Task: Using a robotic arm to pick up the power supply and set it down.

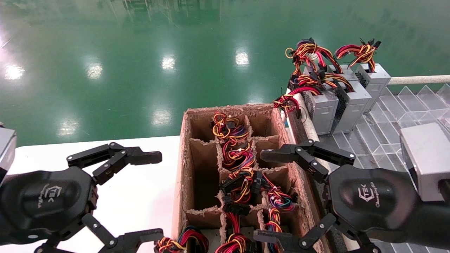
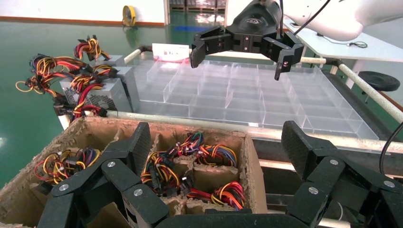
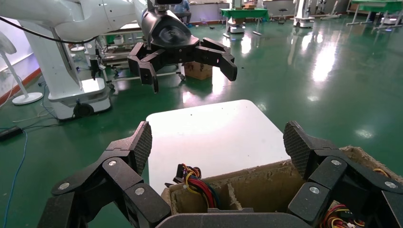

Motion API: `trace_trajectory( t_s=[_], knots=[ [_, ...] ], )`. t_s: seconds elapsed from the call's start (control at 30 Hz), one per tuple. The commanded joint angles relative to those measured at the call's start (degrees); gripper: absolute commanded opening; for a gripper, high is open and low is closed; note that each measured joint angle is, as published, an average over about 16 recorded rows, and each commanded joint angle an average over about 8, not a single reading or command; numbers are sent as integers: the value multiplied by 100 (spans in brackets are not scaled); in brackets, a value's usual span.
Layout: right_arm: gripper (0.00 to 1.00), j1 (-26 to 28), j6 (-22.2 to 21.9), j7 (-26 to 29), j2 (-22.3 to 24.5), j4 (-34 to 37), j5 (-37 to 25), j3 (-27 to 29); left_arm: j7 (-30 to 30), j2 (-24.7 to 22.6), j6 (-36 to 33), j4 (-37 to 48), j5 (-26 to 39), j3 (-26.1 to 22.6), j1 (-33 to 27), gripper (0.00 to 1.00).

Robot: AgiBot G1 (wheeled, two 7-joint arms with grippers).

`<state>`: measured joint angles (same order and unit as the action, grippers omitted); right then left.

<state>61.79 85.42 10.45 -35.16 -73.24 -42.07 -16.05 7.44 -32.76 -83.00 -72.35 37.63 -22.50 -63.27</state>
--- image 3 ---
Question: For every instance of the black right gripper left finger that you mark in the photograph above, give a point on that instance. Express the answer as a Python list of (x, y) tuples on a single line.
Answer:
[(119, 176)]

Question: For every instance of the black round stool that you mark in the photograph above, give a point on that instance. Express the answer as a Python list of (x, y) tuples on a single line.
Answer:
[(283, 10)]

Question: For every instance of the white robot torso and base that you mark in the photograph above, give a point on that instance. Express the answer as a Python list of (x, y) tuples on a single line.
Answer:
[(53, 69)]

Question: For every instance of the white robot with lit base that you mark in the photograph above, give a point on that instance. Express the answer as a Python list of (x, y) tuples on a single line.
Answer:
[(236, 28)]

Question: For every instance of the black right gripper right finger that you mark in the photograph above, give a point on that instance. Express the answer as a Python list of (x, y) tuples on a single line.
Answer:
[(330, 176)]

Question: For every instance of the large green cloth table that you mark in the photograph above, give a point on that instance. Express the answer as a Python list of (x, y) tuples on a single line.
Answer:
[(377, 6)]

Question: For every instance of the person in blue shirt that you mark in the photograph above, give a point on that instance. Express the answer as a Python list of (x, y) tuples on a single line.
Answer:
[(182, 8)]

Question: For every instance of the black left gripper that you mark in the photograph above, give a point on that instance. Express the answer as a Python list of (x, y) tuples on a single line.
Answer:
[(167, 31)]

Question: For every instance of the low white robot base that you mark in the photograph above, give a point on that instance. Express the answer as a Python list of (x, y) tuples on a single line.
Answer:
[(390, 20)]

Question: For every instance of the cardboard box with dividers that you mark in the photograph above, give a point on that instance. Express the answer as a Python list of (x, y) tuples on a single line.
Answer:
[(261, 185)]

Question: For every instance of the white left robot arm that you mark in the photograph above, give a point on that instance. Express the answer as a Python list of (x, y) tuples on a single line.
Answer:
[(78, 15)]

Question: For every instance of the small green cloth table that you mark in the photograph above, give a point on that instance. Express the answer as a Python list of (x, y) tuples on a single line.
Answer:
[(244, 13)]

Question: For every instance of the small cardboard carton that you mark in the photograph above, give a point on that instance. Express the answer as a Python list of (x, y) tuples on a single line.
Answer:
[(198, 70)]

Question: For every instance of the white metal frame cart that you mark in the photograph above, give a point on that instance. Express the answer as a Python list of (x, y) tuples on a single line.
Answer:
[(126, 31)]

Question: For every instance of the tall white background robot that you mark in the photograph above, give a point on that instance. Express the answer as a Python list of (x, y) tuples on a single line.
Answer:
[(303, 22)]

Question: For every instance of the black power strip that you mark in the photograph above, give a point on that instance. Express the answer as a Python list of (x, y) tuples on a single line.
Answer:
[(11, 133)]

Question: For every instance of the white standing fan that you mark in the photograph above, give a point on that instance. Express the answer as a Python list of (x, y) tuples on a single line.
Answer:
[(26, 98)]

